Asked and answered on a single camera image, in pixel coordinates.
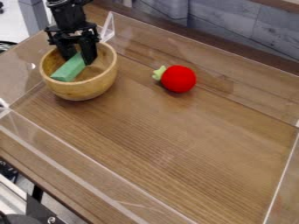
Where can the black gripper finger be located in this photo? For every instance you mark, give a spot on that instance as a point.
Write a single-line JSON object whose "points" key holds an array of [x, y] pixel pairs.
{"points": [[89, 48], [67, 49]]}

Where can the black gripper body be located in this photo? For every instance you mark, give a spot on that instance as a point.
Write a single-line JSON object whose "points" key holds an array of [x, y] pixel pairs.
{"points": [[70, 36]]}

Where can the green rectangular stick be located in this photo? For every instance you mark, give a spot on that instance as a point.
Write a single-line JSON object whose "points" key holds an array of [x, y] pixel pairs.
{"points": [[70, 69]]}

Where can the brown wooden bowl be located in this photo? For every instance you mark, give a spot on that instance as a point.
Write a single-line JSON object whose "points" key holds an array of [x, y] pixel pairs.
{"points": [[96, 79]]}

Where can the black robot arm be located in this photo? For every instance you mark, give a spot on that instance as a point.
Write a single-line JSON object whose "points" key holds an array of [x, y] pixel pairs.
{"points": [[69, 13]]}

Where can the red plush tomato toy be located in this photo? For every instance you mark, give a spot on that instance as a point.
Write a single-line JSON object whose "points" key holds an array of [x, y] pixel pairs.
{"points": [[177, 78]]}

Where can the clear acrylic tray walls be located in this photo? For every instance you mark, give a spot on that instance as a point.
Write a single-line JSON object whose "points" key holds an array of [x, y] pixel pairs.
{"points": [[149, 156]]}

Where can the black table leg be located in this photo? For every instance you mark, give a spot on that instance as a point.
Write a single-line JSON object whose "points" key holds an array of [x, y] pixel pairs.
{"points": [[38, 193]]}

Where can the grey post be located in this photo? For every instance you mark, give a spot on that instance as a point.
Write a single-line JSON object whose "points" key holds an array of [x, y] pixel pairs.
{"points": [[34, 15]]}

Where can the black metal bracket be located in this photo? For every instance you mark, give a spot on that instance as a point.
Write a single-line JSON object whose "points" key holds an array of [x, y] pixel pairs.
{"points": [[38, 211]]}

